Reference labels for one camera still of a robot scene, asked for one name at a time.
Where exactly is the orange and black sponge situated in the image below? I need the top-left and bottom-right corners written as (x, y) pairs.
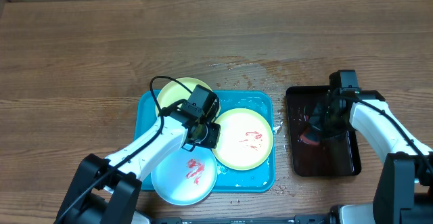
top-left (298, 126), bottom-right (321, 146)

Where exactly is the yellow plate with red stain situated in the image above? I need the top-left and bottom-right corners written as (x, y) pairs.
top-left (212, 108), bottom-right (273, 171)

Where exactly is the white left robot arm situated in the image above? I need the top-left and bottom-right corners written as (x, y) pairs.
top-left (55, 96), bottom-right (220, 224)

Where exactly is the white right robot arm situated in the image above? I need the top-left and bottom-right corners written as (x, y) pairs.
top-left (299, 88), bottom-right (432, 223)

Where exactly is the black water tray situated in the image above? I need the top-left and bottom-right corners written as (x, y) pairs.
top-left (286, 85), bottom-right (361, 177)

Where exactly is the teal plastic tray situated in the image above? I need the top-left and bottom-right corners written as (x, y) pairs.
top-left (134, 90), bottom-right (275, 193)

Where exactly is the light blue plate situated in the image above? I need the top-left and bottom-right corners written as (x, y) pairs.
top-left (151, 148), bottom-right (217, 206)

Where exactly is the small yellow plate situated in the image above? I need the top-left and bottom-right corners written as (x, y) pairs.
top-left (157, 77), bottom-right (212, 109)

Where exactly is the black rail at table edge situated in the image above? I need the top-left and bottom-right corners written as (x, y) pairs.
top-left (150, 214), bottom-right (338, 224)

